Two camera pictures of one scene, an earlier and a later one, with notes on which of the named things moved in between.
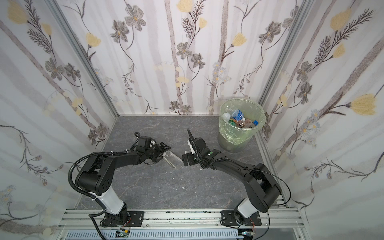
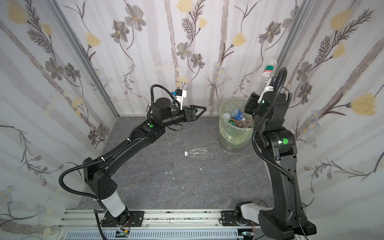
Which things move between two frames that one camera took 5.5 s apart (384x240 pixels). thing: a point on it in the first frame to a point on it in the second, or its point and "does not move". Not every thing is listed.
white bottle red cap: x=226 y=116 does not move
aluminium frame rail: x=275 y=224 does not move
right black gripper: x=190 y=157 to x=250 y=103
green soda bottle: x=231 y=122 does not move
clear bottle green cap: x=173 y=159 to x=269 y=69
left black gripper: x=159 y=150 to x=188 y=113
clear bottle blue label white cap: x=238 y=115 does not move
